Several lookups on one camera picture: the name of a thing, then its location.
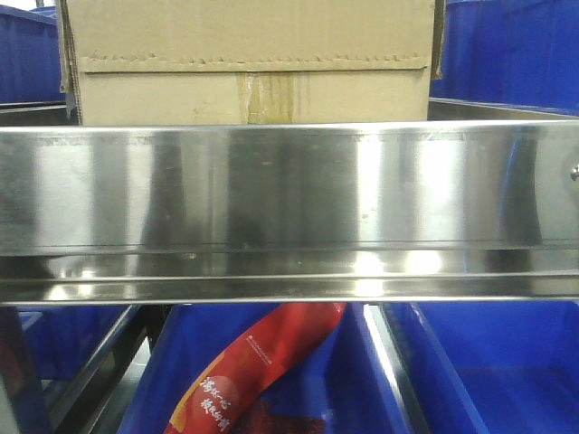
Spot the blue bin lower left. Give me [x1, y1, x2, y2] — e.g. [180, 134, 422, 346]
[17, 305, 124, 381]

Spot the red snack package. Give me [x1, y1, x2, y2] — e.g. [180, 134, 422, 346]
[164, 302, 346, 433]

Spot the blue bin lower middle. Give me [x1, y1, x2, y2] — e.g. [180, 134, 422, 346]
[119, 303, 411, 433]

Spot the blue bin lower right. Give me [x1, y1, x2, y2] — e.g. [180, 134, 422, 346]
[384, 301, 578, 433]

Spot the stainless steel shelf rail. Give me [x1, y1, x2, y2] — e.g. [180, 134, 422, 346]
[1, 99, 578, 306]

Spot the blue bin upper right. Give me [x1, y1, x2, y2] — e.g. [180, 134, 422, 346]
[431, 1, 578, 114]

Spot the blue bin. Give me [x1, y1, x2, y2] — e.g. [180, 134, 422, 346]
[119, 303, 411, 433]
[17, 305, 124, 381]
[1, 5, 65, 104]
[431, 1, 578, 114]
[384, 301, 578, 433]

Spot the blue bin upper left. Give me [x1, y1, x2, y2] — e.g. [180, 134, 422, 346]
[1, 5, 65, 104]

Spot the plain brown cardboard box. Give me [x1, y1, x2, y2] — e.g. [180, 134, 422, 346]
[56, 0, 446, 126]

